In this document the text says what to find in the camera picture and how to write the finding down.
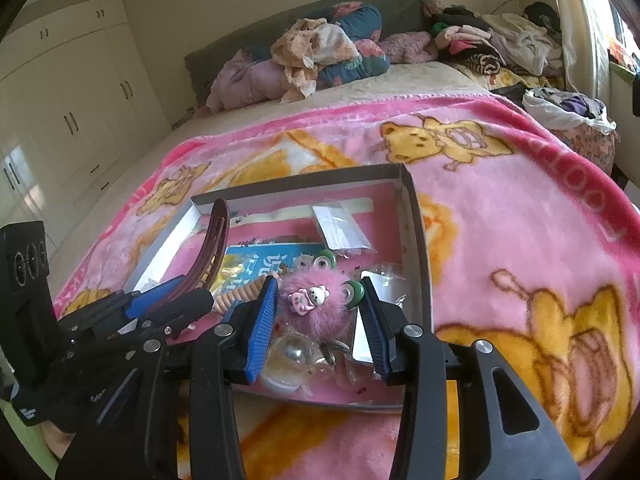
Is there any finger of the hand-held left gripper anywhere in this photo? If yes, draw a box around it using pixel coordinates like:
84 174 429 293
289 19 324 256
56 275 187 337
106 290 214 357

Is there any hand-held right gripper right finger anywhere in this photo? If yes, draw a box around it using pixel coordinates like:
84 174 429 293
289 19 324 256
357 275 583 480

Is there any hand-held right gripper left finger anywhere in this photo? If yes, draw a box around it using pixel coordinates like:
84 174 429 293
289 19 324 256
55 275 281 480

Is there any beige spiral hair tie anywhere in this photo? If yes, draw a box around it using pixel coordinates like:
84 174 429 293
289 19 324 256
212 280 263 313

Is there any clear ball keychain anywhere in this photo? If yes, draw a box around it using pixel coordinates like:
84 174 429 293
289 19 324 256
260 332 326 393

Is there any pink fluffy keychain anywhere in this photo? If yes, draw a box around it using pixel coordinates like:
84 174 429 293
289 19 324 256
272 247 368 366

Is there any yellow bangles packet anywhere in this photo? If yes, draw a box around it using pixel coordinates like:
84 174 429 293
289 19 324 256
210 255 256 296

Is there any brown hair clip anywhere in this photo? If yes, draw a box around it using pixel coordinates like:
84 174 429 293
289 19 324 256
172 199 231 293

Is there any grey cardboard box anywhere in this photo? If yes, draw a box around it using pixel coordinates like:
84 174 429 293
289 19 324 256
127 162 433 413

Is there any clear silver packet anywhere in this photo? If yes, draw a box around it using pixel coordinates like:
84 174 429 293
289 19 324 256
312 204 375 255

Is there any blue printed card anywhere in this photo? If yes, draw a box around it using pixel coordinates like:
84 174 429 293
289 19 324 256
220 242 326 291

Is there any pink printed blanket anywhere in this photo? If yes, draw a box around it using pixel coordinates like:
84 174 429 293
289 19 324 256
52 95 640 480

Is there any cream wardrobe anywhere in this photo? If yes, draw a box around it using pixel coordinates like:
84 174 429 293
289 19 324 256
0 0 171 251

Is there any pink quilt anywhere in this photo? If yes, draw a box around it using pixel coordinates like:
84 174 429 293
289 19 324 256
206 50 296 113

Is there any blue floral quilt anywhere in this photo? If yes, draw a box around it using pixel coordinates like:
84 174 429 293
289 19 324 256
305 2 391 88

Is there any beige floral cloth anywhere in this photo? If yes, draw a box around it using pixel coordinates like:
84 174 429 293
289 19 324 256
271 17 361 103

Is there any white bag of clothes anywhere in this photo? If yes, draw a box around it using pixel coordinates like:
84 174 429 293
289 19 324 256
522 87 621 176

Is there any pink floral pillow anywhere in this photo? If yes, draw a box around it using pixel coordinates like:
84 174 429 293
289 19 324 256
382 31 438 65

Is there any cream curtain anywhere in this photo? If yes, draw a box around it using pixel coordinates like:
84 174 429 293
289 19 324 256
545 0 616 111

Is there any window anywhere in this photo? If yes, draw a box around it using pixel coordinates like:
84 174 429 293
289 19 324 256
607 0 640 71

